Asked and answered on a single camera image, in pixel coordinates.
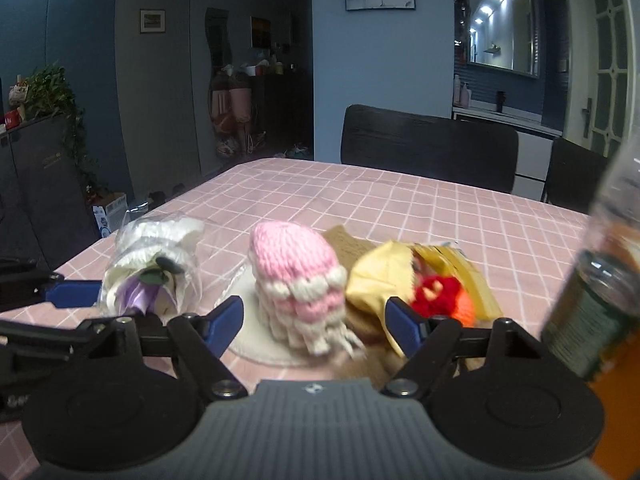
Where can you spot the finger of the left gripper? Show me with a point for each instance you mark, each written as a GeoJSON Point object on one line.
{"type": "Point", "coordinates": [72, 294]}
{"type": "Point", "coordinates": [80, 334]}

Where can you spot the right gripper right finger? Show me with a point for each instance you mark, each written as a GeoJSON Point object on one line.
{"type": "Point", "coordinates": [428, 344]}

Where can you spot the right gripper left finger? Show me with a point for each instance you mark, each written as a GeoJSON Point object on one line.
{"type": "Point", "coordinates": [198, 343]}

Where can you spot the brown fuzzy sock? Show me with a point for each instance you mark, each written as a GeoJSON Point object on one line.
{"type": "Point", "coordinates": [379, 362]}

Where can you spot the white flowers plastic bag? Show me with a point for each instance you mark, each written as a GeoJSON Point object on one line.
{"type": "Point", "coordinates": [154, 267]}

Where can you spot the red orange crochet flower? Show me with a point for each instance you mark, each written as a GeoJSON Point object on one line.
{"type": "Point", "coordinates": [445, 299]}

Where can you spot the white round cloth pad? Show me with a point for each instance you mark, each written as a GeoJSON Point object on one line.
{"type": "Point", "coordinates": [255, 342]}

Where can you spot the dark cabinet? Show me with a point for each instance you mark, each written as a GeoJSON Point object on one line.
{"type": "Point", "coordinates": [44, 216]}

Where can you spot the pink white crochet hat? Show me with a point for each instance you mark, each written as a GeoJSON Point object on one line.
{"type": "Point", "coordinates": [300, 287]}

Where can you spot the clear plastic water bottle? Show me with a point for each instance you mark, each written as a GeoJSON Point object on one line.
{"type": "Point", "coordinates": [597, 310]}

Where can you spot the black chair left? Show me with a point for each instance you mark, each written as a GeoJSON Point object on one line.
{"type": "Point", "coordinates": [470, 153]}

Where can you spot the black chair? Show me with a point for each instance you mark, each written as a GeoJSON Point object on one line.
{"type": "Point", "coordinates": [470, 153]}
{"type": "Point", "coordinates": [573, 177]}

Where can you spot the green potted plant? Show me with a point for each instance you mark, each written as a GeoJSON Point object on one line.
{"type": "Point", "coordinates": [50, 95]}

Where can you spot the orange white storage box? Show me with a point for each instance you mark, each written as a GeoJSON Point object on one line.
{"type": "Point", "coordinates": [617, 387]}

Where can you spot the black chair right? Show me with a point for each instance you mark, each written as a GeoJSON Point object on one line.
{"type": "Point", "coordinates": [573, 177]}

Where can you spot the small framed picture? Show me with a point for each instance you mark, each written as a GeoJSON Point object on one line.
{"type": "Point", "coordinates": [152, 21]}

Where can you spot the white glass panel door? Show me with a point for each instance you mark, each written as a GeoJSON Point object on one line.
{"type": "Point", "coordinates": [603, 93]}

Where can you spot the wall mirror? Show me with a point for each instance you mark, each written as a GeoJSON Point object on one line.
{"type": "Point", "coordinates": [504, 35]}

